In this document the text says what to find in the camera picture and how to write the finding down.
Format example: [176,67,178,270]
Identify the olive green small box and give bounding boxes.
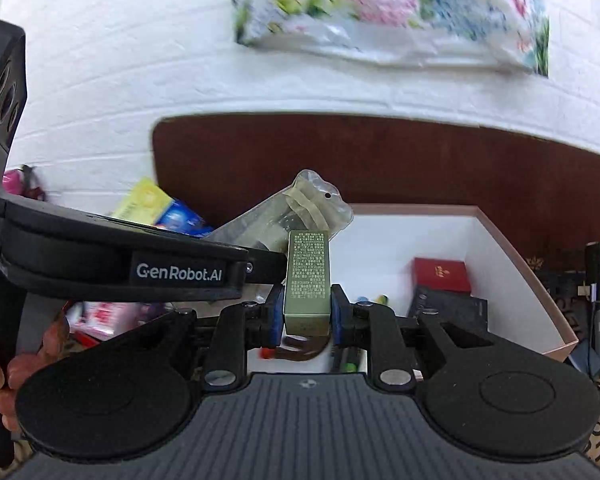
[284,231,330,337]

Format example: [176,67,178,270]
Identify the clear plastic bag with tape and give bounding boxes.
[206,169,354,254]

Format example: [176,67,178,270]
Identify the person's left hand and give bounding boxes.
[0,311,70,432]

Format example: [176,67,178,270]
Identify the red feather toy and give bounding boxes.
[19,165,46,202]

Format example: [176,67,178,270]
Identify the pink water bottle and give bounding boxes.
[2,169,26,196]

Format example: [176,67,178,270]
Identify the blue medicine box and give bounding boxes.
[155,200,213,237]

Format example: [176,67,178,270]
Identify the black flat box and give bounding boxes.
[407,285,488,330]

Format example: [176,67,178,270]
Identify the pink cardboard box white inside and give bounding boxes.
[329,204,578,362]

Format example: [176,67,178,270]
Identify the yellow medicine box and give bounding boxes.
[111,178,173,226]

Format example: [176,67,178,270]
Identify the red small box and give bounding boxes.
[413,258,471,294]

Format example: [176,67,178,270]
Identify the dark wooden headboard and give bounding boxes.
[152,114,600,258]

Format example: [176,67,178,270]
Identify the floral plastic bag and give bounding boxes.
[230,0,550,77]

